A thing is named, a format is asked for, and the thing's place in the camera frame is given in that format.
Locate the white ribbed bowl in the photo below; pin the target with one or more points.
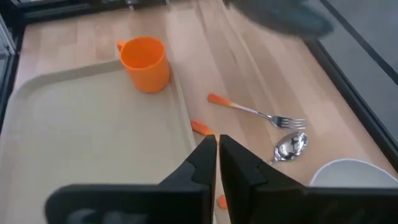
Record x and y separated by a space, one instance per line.
351 174

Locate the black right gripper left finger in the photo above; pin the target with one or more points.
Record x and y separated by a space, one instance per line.
186 202

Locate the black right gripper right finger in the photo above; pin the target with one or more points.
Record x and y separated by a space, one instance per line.
264 199

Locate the orange plastic cup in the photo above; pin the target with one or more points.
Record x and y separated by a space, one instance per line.
146 71

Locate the beige plastic tray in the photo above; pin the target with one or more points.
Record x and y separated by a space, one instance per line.
93 124

